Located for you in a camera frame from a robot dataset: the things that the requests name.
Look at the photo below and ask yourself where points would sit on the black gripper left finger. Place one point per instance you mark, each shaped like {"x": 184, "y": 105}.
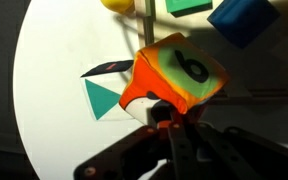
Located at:
{"x": 180, "y": 153}

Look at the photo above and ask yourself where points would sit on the green block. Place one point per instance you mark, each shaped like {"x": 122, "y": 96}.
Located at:
{"x": 187, "y": 4}

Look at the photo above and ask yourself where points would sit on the white soft cube teal triangle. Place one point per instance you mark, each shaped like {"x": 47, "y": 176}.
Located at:
{"x": 100, "y": 96}

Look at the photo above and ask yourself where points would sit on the orange soft cube number six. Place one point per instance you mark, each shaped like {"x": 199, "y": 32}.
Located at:
{"x": 170, "y": 73}

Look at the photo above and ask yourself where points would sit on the yellow lemon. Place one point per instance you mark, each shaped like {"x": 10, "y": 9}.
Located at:
{"x": 117, "y": 5}

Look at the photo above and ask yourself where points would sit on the blue block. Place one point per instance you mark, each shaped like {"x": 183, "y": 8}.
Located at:
{"x": 244, "y": 20}

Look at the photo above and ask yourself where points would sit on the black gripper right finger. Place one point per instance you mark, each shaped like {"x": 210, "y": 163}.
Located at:
{"x": 224, "y": 146}

